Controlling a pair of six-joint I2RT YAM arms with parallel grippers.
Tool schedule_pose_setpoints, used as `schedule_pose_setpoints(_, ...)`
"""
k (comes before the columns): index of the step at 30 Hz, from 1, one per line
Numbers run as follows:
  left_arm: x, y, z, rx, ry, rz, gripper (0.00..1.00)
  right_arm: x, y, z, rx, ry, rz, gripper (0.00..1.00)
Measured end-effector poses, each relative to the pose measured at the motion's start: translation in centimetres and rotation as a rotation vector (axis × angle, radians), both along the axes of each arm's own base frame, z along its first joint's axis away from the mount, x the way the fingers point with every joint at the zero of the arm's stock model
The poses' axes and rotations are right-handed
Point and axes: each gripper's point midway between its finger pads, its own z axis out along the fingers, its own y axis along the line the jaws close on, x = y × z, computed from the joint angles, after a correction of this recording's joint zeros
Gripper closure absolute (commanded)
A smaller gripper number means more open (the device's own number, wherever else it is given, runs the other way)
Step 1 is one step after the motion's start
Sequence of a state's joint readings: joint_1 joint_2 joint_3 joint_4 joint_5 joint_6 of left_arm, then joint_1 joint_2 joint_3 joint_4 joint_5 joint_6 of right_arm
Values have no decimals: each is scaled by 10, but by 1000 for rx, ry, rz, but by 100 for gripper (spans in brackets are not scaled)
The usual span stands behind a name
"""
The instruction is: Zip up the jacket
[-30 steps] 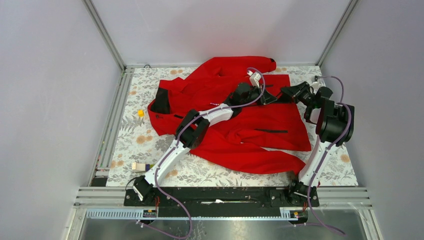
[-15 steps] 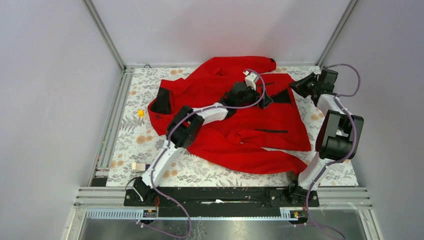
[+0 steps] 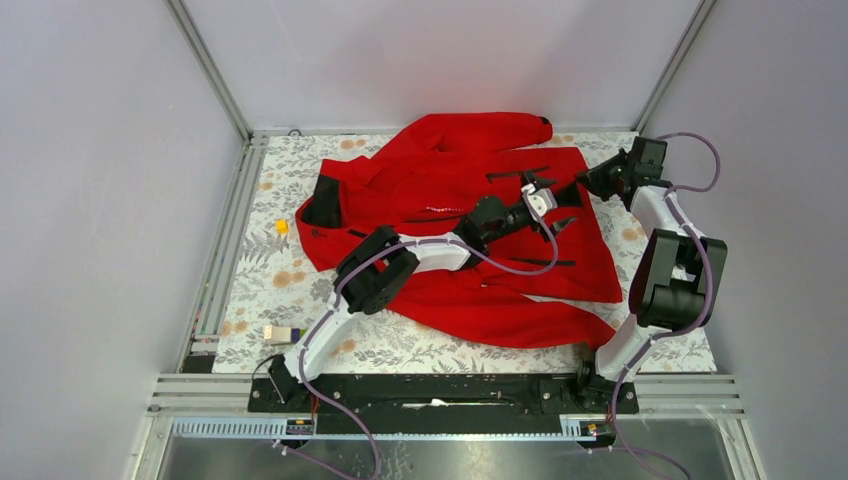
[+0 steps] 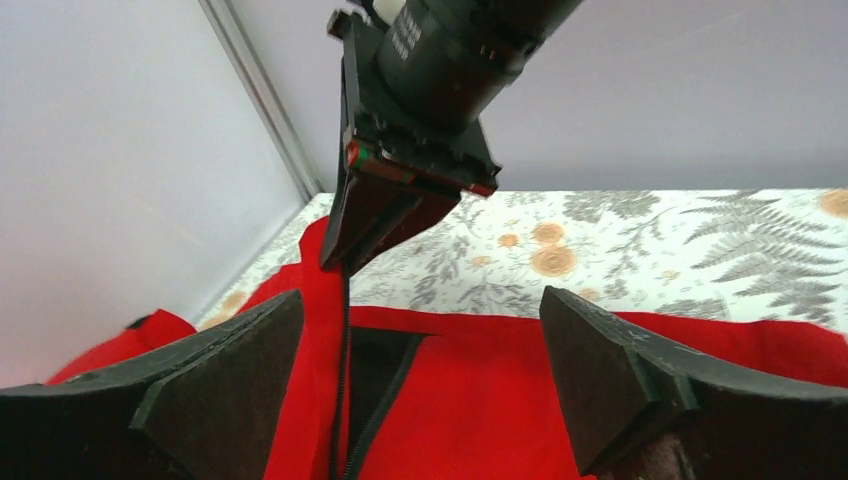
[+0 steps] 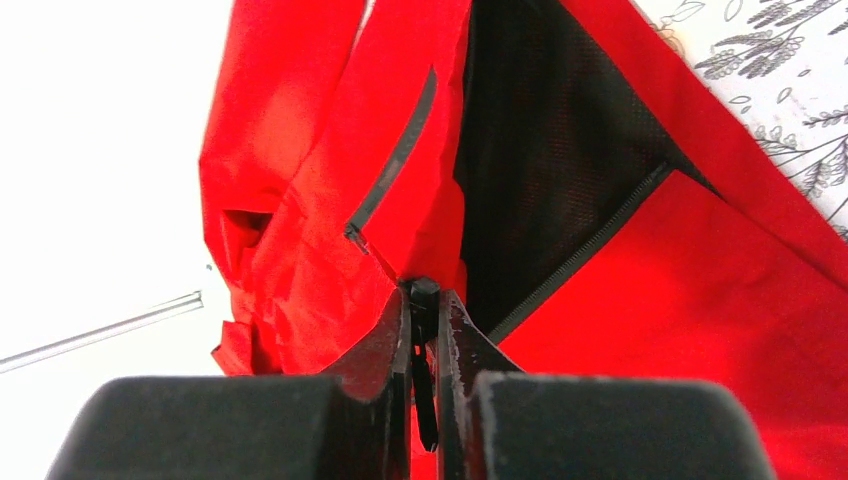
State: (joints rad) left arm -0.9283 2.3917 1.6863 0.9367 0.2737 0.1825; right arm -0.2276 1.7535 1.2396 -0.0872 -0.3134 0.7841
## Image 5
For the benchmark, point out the aluminium frame rail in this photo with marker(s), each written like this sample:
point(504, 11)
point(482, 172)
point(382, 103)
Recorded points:
point(172, 308)

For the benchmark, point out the red zip-up jacket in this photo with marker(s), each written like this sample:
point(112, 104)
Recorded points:
point(555, 163)

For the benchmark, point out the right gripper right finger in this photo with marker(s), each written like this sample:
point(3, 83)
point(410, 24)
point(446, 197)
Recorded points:
point(499, 422)

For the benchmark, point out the floral patterned table mat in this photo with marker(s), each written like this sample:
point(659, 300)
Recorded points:
point(781, 68)

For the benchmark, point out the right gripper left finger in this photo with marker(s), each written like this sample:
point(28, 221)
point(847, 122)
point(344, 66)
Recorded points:
point(350, 421)

